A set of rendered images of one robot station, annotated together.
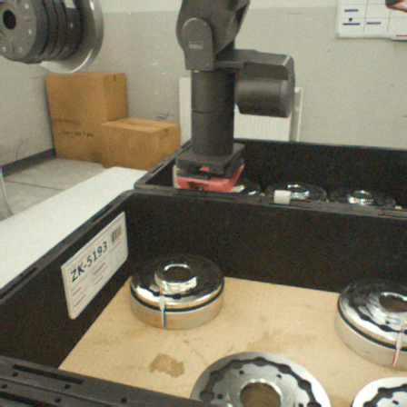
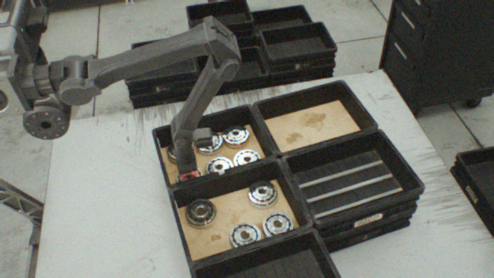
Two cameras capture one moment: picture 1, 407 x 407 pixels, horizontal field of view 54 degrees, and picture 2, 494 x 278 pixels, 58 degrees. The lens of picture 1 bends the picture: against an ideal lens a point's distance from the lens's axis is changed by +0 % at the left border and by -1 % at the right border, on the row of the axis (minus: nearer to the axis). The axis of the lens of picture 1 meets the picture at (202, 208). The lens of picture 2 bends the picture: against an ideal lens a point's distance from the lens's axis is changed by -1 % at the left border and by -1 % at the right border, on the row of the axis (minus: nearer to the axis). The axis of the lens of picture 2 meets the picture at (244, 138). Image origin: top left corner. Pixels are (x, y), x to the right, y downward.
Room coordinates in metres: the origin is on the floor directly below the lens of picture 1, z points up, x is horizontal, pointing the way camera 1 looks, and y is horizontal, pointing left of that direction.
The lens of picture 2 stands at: (-0.46, 0.34, 2.13)
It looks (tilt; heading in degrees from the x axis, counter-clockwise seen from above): 47 degrees down; 329
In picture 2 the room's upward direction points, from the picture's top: 4 degrees counter-clockwise
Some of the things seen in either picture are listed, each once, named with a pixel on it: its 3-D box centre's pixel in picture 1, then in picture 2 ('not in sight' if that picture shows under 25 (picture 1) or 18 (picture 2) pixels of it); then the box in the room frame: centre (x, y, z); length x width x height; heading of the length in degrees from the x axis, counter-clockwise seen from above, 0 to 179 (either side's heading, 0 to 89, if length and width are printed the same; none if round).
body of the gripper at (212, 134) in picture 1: (212, 137); (185, 154); (0.52, -0.01, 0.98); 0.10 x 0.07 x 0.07; 158
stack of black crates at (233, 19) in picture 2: not in sight; (221, 42); (1.79, -0.88, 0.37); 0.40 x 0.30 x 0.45; 67
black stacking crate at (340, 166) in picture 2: not in sight; (348, 183); (0.17, -0.45, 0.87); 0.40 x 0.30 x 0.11; 75
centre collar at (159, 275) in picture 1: (176, 273); (201, 210); (0.37, 0.03, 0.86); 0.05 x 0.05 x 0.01
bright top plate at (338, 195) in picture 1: (362, 199); (235, 134); (0.61, -0.26, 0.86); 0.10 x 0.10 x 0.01
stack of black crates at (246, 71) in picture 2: not in sight; (232, 86); (1.42, -0.72, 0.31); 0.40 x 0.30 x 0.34; 67
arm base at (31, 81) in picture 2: not in sight; (36, 81); (0.55, 0.31, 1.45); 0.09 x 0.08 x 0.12; 157
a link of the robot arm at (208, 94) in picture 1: (217, 90); (184, 142); (0.52, -0.02, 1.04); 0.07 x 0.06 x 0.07; 68
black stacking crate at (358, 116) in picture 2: not in sight; (312, 126); (0.46, -0.52, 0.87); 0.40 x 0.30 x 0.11; 75
